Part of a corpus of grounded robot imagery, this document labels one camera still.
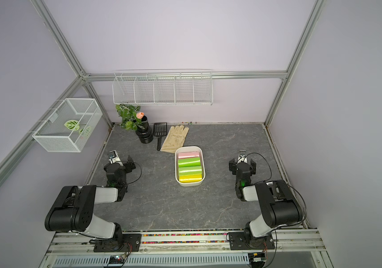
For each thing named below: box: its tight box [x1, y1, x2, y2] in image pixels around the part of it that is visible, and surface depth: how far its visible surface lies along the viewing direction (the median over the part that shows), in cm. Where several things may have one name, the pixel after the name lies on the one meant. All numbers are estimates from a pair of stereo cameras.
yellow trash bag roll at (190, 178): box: [178, 174, 203, 184], surface depth 91 cm
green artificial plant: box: [115, 103, 142, 132], surface depth 92 cm
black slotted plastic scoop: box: [153, 122, 168, 151], surface depth 119 cm
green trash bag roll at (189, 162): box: [177, 156, 201, 168], surface depth 94 cm
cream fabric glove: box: [160, 125, 190, 154], surface depth 114 cm
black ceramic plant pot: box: [135, 115, 154, 145], surface depth 107 cm
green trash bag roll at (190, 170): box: [178, 165, 203, 176], surface depth 90 cm
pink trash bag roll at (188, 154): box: [178, 151, 200, 160], surface depth 101 cm
